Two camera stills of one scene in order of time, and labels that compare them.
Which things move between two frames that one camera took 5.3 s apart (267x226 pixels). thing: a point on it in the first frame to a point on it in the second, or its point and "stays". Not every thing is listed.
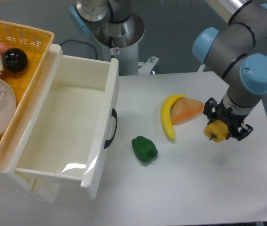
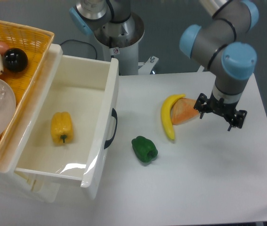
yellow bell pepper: (217, 131) to (61, 127)
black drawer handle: (108, 142) stays
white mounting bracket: (147, 66) stays
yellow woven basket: (35, 42) stays
